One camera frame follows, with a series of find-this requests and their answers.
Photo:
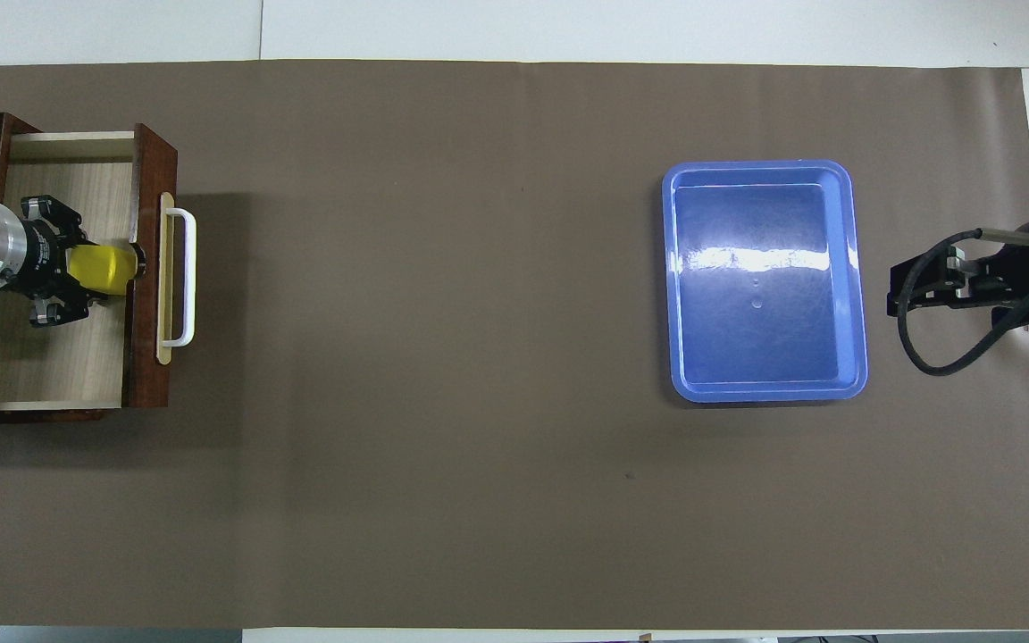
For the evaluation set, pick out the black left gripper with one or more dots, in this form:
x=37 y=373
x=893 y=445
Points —
x=46 y=259

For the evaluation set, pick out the yellow cube block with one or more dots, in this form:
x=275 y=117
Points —
x=104 y=270

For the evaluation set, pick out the wooden drawer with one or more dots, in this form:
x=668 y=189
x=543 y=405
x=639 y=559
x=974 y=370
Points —
x=59 y=366

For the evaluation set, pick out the blue plastic tray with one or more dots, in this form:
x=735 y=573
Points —
x=765 y=339

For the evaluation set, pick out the brown paper table mat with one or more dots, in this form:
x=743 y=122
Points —
x=434 y=357

